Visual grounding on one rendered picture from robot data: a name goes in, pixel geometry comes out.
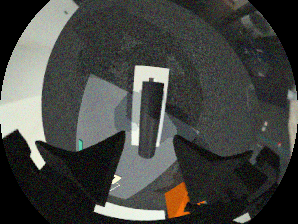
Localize cream square tile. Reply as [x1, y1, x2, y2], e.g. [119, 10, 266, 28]
[112, 175, 121, 184]

